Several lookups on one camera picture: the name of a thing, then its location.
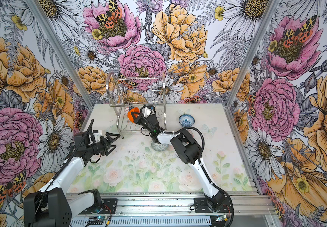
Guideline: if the blue floral white bowl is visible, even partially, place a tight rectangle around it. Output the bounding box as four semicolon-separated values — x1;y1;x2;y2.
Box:
179;114;195;127

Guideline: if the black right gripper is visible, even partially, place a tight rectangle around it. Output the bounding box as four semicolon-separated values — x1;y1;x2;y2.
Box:
131;111;154;132

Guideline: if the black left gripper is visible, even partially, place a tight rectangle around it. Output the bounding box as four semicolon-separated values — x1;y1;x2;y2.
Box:
87;132;121;157

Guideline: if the plain orange bowl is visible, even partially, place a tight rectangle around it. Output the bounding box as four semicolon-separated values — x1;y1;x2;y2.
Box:
127;107;140;123

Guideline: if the chrome wire dish rack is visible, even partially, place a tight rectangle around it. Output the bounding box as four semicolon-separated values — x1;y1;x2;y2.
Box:
105;72;167;137

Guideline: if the aluminium corner post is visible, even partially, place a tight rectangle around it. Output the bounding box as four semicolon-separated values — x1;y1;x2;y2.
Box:
225;0;280;108
26;1;94;110

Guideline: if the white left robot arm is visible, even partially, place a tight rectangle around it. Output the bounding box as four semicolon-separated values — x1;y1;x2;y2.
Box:
23;132;120;227

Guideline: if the aluminium right corner post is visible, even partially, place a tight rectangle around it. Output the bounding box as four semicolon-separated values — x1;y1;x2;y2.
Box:
225;0;280;108

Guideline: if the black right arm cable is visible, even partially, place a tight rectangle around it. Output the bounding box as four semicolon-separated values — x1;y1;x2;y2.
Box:
140;105;234;227

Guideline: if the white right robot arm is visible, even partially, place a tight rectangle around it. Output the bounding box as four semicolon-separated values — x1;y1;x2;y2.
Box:
127;105;234;213

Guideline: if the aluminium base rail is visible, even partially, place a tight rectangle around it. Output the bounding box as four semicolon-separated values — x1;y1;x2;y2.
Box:
71;191;281;227

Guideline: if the aluminium left corner post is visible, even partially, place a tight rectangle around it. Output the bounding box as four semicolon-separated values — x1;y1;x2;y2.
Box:
26;1;94;110

